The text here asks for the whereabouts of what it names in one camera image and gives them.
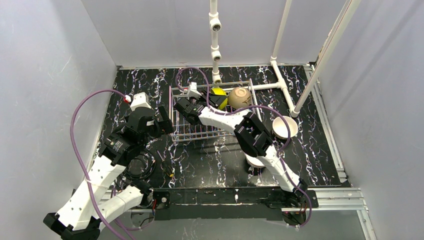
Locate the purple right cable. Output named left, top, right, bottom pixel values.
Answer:
left=174, top=66, right=313, bottom=229

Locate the white PVC camera post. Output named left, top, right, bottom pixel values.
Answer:
left=208, top=0, right=222, bottom=85

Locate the purple cable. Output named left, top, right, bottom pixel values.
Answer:
left=69, top=88, right=140, bottom=240
left=174, top=66, right=313, bottom=229

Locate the cream white bowl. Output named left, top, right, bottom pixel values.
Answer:
left=272, top=116, right=299, bottom=139

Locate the white PVC pipe frame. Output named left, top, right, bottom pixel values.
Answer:
left=218, top=0, right=299, bottom=117

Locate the white wire dish rack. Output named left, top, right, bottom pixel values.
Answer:
left=169, top=80, right=261, bottom=142

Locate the beige floral bowl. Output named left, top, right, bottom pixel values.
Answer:
left=228, top=87, right=252, bottom=109

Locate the white diagonal PVC pole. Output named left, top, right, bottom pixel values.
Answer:
left=290, top=0, right=361, bottom=118

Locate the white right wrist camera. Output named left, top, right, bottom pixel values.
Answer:
left=183, top=82, right=202, bottom=100

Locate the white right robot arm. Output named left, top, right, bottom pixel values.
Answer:
left=173, top=98, right=312, bottom=206

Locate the aluminium extrusion frame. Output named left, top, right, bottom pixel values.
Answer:
left=61, top=62, right=379, bottom=240

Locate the white bowl under green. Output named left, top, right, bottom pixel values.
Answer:
left=245, top=154, right=265, bottom=169

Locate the yellow-green bowl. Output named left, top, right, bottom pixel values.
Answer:
left=209, top=87, right=228, bottom=110

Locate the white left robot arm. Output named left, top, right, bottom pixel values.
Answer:
left=43, top=106, right=174, bottom=240

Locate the coiled black cable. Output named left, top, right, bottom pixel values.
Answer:
left=127, top=149, right=157, bottom=182

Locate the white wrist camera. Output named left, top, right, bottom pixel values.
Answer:
left=130, top=92, right=152, bottom=111
left=183, top=82, right=202, bottom=100

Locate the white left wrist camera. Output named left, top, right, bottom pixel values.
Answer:
left=130, top=92, right=152, bottom=111

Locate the black yellow screwdriver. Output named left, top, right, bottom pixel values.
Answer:
left=156, top=150, right=175, bottom=178

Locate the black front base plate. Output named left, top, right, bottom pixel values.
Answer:
left=152, top=186, right=319, bottom=221

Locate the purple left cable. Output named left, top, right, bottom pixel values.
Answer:
left=69, top=88, right=140, bottom=240

